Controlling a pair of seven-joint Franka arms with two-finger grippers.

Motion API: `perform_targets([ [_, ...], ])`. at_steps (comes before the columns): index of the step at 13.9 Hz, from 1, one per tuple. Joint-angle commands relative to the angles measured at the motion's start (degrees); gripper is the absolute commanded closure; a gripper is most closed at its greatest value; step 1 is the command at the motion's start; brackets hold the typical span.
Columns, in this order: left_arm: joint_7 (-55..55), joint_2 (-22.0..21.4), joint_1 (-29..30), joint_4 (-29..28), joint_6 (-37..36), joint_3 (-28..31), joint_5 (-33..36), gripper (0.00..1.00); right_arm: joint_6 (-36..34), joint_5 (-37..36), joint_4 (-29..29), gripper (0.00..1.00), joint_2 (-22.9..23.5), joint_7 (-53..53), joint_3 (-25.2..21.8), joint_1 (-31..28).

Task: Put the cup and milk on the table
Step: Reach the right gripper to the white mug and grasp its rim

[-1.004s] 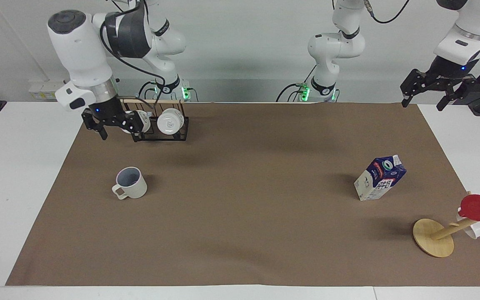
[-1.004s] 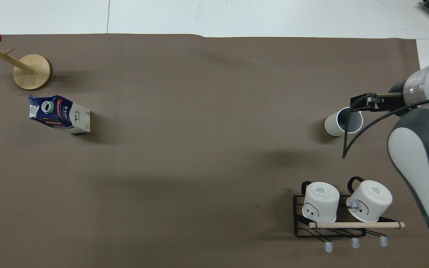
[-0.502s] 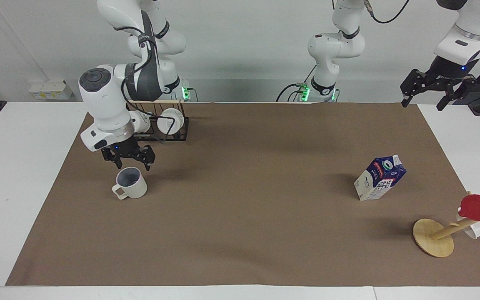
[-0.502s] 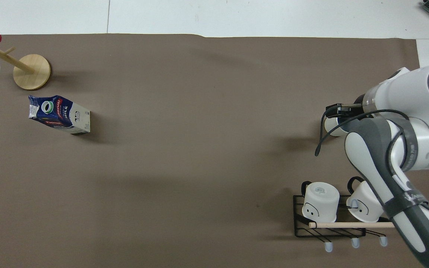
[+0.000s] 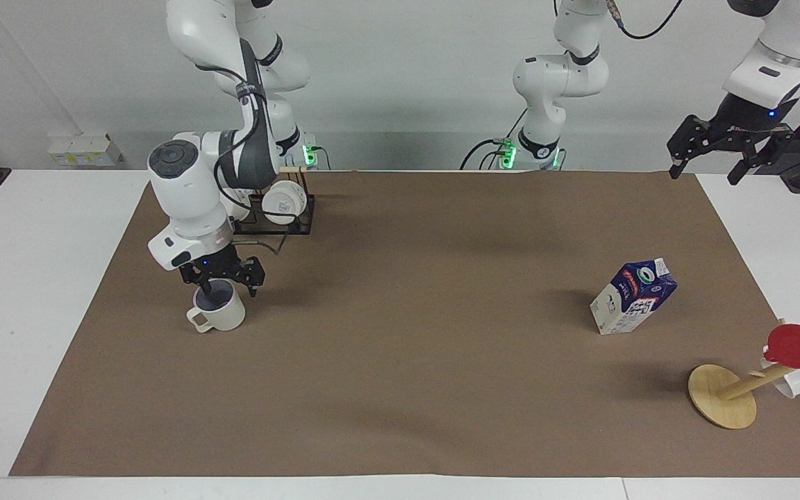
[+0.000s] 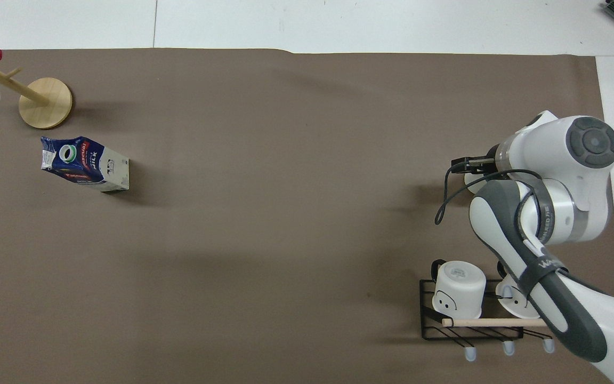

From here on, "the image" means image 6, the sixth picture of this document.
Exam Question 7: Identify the blue and white milk carton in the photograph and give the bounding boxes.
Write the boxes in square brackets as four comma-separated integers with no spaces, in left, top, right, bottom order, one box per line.
[40,135,131,193]

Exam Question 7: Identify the white mug with smiley face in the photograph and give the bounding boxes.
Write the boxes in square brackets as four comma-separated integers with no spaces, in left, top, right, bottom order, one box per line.
[430,259,487,320]

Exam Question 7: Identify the wooden mug tree stand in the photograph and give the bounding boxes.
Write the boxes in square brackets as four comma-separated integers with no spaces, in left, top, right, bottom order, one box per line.
[0,59,74,130]

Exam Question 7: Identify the black cable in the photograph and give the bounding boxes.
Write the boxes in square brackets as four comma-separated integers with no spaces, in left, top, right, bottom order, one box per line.
[434,156,543,225]

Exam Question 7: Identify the black wire rack, wooden rod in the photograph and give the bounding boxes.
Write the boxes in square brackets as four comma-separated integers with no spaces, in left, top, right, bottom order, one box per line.
[419,277,556,363]

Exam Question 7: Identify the white mug with black handle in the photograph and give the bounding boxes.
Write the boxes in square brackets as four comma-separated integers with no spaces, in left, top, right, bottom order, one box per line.
[495,260,542,320]

